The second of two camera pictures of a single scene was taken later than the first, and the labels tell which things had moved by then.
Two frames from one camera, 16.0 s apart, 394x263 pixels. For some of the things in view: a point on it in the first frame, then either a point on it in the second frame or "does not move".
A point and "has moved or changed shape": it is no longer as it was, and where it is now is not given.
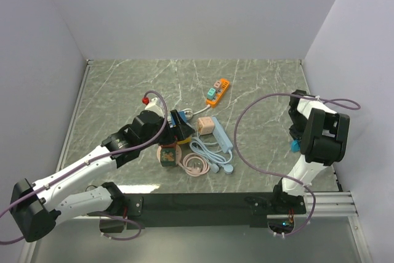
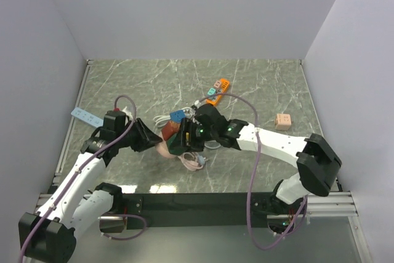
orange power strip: x=219 y=92 does not move
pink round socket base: x=178 y=154 → x=162 y=149
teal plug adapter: x=211 y=93 does not move
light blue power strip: x=221 y=137 has moved or changed shape
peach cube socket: x=205 y=125 has moved or changed shape
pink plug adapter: x=217 y=84 does not move
